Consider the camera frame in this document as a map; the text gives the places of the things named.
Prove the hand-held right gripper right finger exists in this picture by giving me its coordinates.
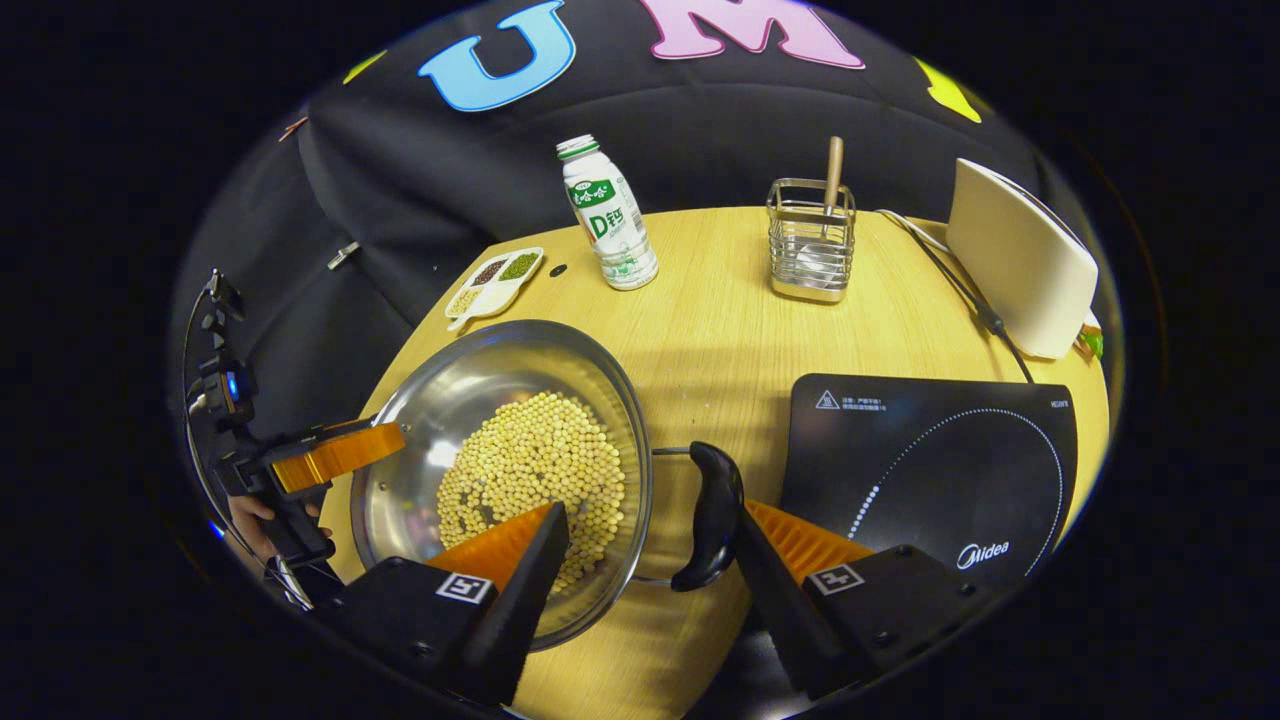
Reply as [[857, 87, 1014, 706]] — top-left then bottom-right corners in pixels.
[[735, 498, 1001, 701]]

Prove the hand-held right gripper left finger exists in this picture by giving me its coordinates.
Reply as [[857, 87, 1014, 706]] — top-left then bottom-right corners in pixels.
[[310, 500, 571, 709]]

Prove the steel pot with soybeans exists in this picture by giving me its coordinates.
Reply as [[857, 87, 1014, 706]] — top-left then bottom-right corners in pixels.
[[350, 320, 746, 653]]

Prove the black induction cooktop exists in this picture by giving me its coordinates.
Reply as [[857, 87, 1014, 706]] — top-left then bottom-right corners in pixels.
[[780, 373, 1079, 591]]

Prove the white divided dish of beans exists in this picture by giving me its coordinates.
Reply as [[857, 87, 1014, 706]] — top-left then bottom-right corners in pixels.
[[445, 247, 546, 332]]

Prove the white drink bottle green label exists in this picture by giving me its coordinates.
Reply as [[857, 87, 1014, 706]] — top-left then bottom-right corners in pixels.
[[556, 134, 660, 292]]

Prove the white toaster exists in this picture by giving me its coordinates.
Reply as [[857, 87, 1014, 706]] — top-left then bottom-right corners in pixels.
[[946, 158, 1099, 361]]

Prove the metal wire utensil holder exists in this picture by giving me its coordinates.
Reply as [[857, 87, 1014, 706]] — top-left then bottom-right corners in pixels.
[[766, 178, 858, 304]]

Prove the toaster power cable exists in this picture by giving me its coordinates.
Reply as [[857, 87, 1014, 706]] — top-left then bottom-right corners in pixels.
[[876, 208, 1037, 386]]

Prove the wooden-handled spoon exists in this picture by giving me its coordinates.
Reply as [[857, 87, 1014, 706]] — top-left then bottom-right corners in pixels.
[[795, 136, 846, 281]]

